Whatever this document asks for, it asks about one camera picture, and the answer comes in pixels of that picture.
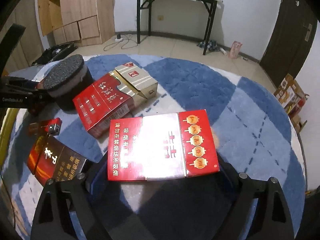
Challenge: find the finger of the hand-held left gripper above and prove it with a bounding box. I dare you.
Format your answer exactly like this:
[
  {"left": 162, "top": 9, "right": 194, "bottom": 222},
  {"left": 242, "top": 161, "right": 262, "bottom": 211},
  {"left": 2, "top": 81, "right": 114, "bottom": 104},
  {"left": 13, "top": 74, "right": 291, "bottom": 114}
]
[
  {"left": 27, "top": 90, "right": 56, "bottom": 117},
  {"left": 5, "top": 76, "right": 47, "bottom": 90}
]

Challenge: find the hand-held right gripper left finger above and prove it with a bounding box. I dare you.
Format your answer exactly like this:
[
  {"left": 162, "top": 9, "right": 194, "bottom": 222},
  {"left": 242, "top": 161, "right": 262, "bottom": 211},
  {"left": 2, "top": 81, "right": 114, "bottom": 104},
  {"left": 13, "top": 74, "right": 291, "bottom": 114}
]
[{"left": 31, "top": 160, "right": 113, "bottom": 240}]

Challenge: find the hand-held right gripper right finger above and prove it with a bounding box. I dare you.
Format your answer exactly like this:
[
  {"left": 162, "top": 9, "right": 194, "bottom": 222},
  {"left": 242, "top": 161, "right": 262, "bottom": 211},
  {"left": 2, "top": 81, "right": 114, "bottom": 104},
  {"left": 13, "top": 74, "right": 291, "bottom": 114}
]
[{"left": 219, "top": 160, "right": 296, "bottom": 240}]

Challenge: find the red lighter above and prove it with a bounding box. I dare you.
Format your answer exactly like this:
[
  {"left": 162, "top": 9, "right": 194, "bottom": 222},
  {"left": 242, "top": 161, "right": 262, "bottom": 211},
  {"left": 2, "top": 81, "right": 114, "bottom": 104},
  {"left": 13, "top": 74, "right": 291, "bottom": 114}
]
[{"left": 28, "top": 118, "right": 62, "bottom": 137}]

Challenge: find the black cylinder sponge applicator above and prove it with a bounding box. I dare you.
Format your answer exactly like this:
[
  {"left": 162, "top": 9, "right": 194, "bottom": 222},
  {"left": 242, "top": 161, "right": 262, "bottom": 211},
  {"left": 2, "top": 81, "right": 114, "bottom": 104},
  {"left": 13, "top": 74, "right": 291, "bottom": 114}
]
[{"left": 42, "top": 54, "right": 94, "bottom": 112}]

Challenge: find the dark brown cigarette box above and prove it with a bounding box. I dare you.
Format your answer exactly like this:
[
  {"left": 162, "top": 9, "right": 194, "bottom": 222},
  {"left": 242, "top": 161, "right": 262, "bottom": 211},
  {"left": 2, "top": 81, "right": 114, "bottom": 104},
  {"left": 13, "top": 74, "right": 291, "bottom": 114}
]
[{"left": 26, "top": 136, "right": 87, "bottom": 187}]

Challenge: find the red white cigarette box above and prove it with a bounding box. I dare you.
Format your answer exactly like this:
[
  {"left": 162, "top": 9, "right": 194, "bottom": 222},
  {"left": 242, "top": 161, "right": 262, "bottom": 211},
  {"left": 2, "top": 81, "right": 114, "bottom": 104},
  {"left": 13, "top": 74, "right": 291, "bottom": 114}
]
[{"left": 107, "top": 109, "right": 220, "bottom": 182}]

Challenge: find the red cigarette box gold lid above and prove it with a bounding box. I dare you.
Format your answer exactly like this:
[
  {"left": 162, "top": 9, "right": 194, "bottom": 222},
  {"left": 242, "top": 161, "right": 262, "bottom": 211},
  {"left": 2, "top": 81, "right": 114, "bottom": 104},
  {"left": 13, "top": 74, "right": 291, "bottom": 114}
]
[{"left": 72, "top": 61, "right": 159, "bottom": 139}]

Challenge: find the black tool case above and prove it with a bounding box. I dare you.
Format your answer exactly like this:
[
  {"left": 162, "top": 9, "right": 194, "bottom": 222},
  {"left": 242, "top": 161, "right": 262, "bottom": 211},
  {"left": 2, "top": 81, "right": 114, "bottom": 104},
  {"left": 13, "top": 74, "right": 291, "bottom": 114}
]
[{"left": 31, "top": 42, "right": 76, "bottom": 67}]

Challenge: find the blue checkered fleece blanket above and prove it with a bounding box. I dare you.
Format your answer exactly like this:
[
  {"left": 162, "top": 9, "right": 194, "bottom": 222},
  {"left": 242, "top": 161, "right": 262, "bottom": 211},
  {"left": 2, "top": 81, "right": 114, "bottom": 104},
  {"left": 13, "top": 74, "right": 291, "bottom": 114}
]
[{"left": 0, "top": 54, "right": 307, "bottom": 240}]

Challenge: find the printed cardboard box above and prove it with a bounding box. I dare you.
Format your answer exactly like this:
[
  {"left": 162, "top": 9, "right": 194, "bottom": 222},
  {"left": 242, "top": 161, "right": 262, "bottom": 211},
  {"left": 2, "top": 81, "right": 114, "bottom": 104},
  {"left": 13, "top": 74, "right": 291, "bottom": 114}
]
[{"left": 273, "top": 74, "right": 309, "bottom": 133}]

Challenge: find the pink plastic bag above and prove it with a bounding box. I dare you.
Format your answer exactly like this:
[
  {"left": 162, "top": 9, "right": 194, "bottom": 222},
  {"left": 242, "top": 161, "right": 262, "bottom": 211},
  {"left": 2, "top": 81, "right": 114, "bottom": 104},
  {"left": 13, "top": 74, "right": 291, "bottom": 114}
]
[{"left": 227, "top": 41, "right": 243, "bottom": 60}]

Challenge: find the plaid cloth pile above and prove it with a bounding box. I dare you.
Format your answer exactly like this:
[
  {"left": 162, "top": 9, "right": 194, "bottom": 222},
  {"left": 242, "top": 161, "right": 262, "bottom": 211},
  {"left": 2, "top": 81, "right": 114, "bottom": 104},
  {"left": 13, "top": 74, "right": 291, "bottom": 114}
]
[{"left": 196, "top": 39, "right": 223, "bottom": 53}]

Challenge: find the dark brown door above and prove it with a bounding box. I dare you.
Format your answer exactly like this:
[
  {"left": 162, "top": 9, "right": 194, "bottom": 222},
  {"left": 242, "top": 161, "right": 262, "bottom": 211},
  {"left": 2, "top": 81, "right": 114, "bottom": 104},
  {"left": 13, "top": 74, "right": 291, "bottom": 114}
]
[{"left": 259, "top": 0, "right": 318, "bottom": 86}]

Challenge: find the grey floor cable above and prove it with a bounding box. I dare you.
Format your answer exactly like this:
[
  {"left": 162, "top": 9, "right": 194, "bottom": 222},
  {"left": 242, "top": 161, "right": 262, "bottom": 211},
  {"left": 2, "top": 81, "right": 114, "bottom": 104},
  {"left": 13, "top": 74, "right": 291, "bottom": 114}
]
[{"left": 103, "top": 34, "right": 140, "bottom": 52}]

